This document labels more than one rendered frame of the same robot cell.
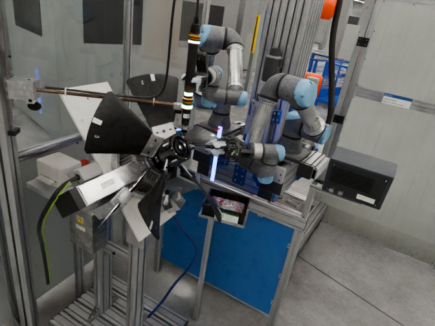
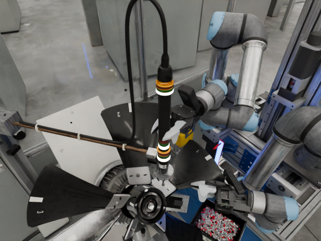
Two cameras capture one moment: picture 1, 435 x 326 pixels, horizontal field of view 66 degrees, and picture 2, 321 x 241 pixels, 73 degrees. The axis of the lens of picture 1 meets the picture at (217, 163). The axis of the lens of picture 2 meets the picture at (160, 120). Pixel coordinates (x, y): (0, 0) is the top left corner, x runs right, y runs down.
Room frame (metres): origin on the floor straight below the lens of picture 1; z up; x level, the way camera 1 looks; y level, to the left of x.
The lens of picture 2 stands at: (0.91, -0.03, 1.91)
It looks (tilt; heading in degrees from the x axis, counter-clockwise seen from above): 42 degrees down; 25
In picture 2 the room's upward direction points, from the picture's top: straight up
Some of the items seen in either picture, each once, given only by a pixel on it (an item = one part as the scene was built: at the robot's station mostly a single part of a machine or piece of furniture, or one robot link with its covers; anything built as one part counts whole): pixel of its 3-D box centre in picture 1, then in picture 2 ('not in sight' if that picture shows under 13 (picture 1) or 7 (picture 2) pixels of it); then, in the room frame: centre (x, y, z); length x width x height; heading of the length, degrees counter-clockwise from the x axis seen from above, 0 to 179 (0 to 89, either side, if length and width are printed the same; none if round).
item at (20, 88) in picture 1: (22, 88); (3, 121); (1.21, 0.78, 1.36); 0.10 x 0.07 x 0.09; 100
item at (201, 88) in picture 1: (200, 80); (187, 115); (1.44, 0.13, 1.45); 0.12 x 0.08 x 0.09; 165
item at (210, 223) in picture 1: (202, 269); not in sight; (1.44, -0.01, 0.40); 0.03 x 0.03 x 0.80; 80
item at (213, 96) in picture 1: (213, 95); (212, 115); (1.60, 0.07, 1.35); 0.11 x 0.08 x 0.11; 99
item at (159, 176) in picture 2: (183, 115); (160, 162); (1.32, 0.17, 1.32); 0.09 x 0.07 x 0.10; 100
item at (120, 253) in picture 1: (120, 252); not in sight; (1.29, 0.42, 0.56); 0.19 x 0.04 x 0.04; 65
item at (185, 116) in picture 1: (189, 78); (164, 129); (1.32, 0.16, 1.47); 0.04 x 0.04 x 0.46
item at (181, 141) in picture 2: not in sight; (177, 131); (1.77, 0.27, 1.02); 0.16 x 0.10 x 0.11; 65
